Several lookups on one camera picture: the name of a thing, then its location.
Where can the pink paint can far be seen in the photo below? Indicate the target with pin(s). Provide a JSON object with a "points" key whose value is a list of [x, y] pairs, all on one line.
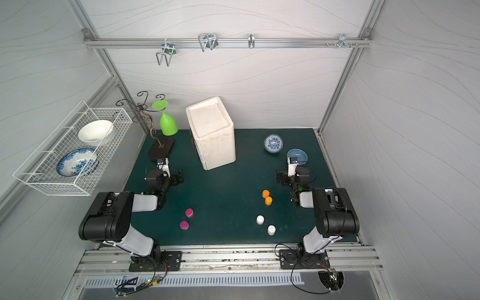
{"points": [[189, 213]]}

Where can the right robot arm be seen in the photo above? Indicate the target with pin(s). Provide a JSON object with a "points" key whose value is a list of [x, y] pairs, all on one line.
{"points": [[334, 213]]}

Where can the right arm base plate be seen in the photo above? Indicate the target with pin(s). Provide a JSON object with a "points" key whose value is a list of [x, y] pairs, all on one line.
{"points": [[293, 259]]}

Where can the blue patterned plate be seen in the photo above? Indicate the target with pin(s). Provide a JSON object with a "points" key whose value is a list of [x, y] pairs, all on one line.
{"points": [[78, 162]]}

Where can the aluminium top rail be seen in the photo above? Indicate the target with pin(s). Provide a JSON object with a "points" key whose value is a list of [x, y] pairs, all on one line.
{"points": [[223, 43]]}

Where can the double wire hook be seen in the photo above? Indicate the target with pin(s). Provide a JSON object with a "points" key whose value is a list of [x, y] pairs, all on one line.
{"points": [[207, 41]]}

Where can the white vent grille strip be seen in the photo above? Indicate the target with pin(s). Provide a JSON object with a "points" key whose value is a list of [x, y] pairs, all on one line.
{"points": [[199, 280]]}

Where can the pink paint can near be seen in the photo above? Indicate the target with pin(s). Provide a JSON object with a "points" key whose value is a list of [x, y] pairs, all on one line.
{"points": [[184, 225]]}

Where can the right end metal hook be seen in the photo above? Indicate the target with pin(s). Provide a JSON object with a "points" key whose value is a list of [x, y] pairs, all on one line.
{"points": [[342, 43]]}

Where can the small metal hook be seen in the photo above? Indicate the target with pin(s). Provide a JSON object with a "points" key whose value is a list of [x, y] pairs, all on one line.
{"points": [[251, 41]]}

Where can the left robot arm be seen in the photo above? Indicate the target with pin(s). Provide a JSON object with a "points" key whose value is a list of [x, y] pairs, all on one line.
{"points": [[108, 220]]}

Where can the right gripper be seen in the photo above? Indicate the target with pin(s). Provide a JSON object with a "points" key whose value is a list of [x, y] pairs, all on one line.
{"points": [[283, 177]]}

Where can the metal hook with green tag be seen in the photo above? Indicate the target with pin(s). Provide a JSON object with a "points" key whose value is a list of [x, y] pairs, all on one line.
{"points": [[165, 55]]}

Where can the dark metal glass rack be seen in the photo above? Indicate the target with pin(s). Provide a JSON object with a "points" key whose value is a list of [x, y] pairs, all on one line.
{"points": [[162, 144]]}

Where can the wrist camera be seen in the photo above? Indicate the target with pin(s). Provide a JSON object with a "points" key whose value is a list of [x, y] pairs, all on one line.
{"points": [[163, 166], [292, 165]]}

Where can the white bowl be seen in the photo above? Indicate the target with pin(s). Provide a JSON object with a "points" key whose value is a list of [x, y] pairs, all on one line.
{"points": [[94, 132]]}

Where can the small blue patterned bowl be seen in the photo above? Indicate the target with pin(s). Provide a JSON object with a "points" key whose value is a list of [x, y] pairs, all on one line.
{"points": [[273, 143]]}

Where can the plain blue bowl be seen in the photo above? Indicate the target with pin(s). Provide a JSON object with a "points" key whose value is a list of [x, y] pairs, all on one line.
{"points": [[297, 156]]}

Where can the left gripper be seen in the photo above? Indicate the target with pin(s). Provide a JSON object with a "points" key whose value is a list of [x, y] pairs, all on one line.
{"points": [[175, 178]]}

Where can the white paint can left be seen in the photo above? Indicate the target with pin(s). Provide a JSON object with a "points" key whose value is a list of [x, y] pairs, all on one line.
{"points": [[260, 220]]}

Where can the pink paint can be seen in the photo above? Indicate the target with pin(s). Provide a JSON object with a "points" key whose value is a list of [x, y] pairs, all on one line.
{"points": [[184, 225], [189, 213]]}

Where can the white paint can right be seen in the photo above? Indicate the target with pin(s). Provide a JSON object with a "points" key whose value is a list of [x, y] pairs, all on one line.
{"points": [[271, 230]]}

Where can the white three-drawer cabinet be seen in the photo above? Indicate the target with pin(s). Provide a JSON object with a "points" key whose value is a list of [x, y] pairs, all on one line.
{"points": [[213, 133]]}

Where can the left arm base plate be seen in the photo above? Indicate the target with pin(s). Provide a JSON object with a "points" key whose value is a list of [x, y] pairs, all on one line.
{"points": [[164, 260]]}

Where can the green upturned wine glass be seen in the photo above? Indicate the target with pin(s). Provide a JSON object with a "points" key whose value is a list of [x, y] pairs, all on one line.
{"points": [[167, 123]]}

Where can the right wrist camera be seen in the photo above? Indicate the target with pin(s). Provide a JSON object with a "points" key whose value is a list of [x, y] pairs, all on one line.
{"points": [[292, 165]]}

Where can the orange paint can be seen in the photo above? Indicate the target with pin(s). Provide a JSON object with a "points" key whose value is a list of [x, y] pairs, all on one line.
{"points": [[265, 194], [268, 201]]}

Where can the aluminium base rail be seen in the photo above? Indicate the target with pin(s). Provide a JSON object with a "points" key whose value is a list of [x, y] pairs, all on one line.
{"points": [[233, 258]]}

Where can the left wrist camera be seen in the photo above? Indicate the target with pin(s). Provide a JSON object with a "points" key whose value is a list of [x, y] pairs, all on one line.
{"points": [[163, 166]]}

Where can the white paint can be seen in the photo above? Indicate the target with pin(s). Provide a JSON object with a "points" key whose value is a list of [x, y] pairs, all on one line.
{"points": [[260, 220], [271, 230]]}

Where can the white wire basket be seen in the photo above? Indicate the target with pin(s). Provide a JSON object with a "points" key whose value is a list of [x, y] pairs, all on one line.
{"points": [[38, 171]]}

